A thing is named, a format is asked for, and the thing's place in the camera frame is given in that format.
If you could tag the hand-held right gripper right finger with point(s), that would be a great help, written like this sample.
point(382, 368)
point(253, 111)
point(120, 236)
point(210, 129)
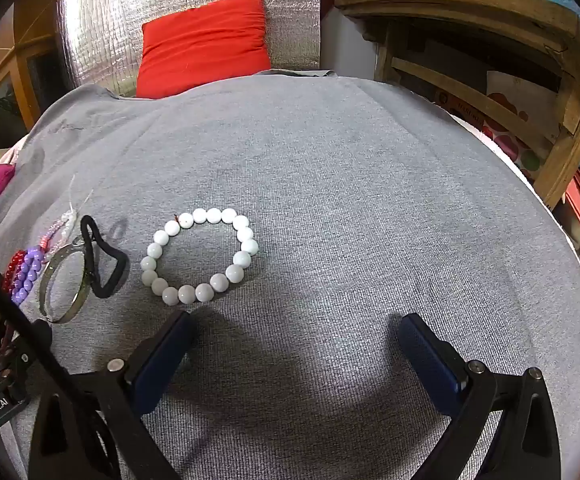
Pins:
point(432, 360)

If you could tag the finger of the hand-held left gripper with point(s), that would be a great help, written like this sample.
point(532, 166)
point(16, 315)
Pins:
point(19, 355)

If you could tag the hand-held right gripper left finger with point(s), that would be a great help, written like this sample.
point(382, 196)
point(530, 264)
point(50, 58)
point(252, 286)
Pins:
point(162, 360)

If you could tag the silver metal bangle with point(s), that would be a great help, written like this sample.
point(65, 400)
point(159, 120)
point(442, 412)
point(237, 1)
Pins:
point(80, 296)

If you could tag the grey blanket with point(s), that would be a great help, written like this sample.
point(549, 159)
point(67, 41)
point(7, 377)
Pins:
point(345, 185)

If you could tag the dark red box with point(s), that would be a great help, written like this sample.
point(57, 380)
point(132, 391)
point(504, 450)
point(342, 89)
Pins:
point(457, 105)

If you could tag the white dotted box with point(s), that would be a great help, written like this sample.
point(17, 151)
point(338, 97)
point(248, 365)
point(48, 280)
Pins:
point(505, 95)

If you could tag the wooden glass-door cabinet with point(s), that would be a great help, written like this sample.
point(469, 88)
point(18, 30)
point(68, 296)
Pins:
point(19, 60)

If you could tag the red cushion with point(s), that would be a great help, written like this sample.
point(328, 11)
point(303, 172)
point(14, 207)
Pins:
point(204, 45)

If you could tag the wooden shelf rack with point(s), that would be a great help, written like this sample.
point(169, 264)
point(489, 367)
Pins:
point(470, 5)

